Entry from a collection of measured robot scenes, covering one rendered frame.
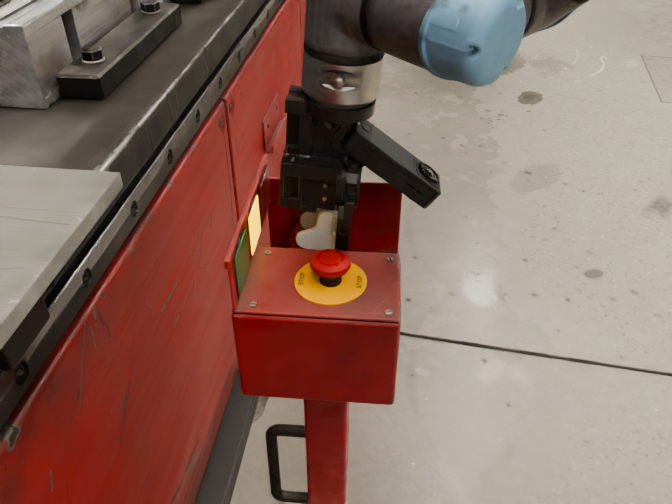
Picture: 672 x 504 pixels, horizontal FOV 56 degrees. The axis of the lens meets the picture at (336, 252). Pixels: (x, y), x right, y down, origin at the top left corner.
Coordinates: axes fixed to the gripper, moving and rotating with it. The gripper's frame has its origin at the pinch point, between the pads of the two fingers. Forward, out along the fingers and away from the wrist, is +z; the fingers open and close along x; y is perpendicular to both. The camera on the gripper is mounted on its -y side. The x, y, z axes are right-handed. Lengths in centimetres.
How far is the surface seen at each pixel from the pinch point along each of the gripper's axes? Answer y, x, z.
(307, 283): 3.1, 10.5, -4.6
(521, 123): -68, -196, 68
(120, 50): 30.9, -18.2, -14.7
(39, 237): 14.5, 34.2, -25.7
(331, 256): 1.0, 9.6, -7.7
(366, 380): -3.9, 15.0, 3.2
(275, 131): 19, -68, 20
